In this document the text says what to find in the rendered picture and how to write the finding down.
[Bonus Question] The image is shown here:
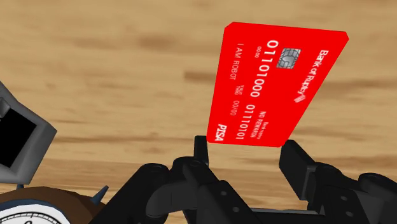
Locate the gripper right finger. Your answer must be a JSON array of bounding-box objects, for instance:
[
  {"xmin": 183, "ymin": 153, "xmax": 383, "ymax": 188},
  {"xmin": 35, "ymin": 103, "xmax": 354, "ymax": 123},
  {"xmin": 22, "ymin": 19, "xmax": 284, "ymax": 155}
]
[{"xmin": 278, "ymin": 139, "xmax": 397, "ymax": 224}]

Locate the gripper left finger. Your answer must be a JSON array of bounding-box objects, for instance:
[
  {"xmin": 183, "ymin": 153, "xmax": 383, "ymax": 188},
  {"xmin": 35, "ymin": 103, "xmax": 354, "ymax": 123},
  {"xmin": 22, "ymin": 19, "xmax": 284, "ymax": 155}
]
[{"xmin": 97, "ymin": 135, "xmax": 261, "ymax": 224}]

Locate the red bank card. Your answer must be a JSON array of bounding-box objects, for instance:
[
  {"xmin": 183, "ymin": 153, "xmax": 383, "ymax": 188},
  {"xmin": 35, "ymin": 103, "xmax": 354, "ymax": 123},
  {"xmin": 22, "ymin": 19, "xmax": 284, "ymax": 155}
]
[{"xmin": 205, "ymin": 21, "xmax": 350, "ymax": 148}]

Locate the brown round clock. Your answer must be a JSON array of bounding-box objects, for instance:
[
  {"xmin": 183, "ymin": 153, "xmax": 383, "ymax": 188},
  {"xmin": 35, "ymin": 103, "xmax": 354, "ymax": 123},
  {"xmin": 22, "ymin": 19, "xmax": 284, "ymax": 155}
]
[{"xmin": 0, "ymin": 185, "xmax": 110, "ymax": 224}]

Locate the grey box with black opening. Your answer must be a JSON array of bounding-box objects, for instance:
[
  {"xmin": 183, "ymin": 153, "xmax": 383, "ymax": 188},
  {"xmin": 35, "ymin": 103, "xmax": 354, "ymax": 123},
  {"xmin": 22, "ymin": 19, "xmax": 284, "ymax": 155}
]
[{"xmin": 0, "ymin": 81, "xmax": 58, "ymax": 186}]

